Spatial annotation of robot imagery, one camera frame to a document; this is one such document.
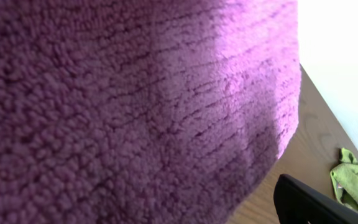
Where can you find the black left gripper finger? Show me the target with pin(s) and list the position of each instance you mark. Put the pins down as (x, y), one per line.
(297, 203)

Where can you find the purple microfiber cloth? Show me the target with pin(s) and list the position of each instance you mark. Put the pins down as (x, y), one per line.
(142, 111)

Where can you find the green crumpled cloth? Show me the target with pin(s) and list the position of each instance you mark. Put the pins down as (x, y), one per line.
(344, 178)

